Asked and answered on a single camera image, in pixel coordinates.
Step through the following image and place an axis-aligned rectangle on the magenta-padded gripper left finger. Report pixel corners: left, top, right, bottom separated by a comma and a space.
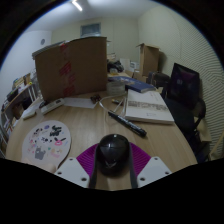
54, 143, 100, 190

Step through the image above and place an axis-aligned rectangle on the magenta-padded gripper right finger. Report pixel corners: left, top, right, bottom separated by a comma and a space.
128, 142, 173, 190

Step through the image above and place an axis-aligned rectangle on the black computer mouse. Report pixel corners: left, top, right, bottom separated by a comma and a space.
95, 133, 131, 178

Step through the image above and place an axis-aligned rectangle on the white cartoon-print mouse pad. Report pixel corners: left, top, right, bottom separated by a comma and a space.
21, 119, 72, 174

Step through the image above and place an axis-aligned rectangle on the black marker pen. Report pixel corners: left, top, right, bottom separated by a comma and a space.
107, 111, 148, 138

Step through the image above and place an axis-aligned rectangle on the white book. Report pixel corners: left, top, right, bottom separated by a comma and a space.
123, 88, 176, 126

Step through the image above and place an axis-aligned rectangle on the white remote control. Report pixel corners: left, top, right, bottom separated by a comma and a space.
40, 97, 66, 116

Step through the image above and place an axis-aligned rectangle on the white paper sheet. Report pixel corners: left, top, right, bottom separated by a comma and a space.
62, 96, 98, 110

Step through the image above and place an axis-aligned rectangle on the small flat white device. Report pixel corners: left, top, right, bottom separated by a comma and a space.
21, 108, 38, 121

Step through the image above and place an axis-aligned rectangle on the black office chair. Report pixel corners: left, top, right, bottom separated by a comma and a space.
162, 62, 208, 158

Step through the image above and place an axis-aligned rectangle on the blue book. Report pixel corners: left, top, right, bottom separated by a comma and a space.
108, 75, 157, 94

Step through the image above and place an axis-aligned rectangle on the clear round container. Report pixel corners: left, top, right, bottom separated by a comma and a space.
106, 80, 127, 96

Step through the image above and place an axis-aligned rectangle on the dark brown chair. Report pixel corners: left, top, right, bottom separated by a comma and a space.
146, 71, 172, 90

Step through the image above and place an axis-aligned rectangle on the cluttered shelf unit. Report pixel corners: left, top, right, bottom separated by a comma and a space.
0, 70, 41, 158

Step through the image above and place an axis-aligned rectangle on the large brown cardboard box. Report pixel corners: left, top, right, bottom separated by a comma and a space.
32, 36, 109, 103

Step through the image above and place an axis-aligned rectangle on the door with glass panel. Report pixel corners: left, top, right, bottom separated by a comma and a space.
79, 22, 102, 38

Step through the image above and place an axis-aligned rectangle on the ceiling tube light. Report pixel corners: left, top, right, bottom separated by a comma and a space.
71, 0, 84, 12

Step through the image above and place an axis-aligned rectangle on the thin white cable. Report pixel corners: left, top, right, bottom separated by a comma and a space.
97, 93, 128, 118

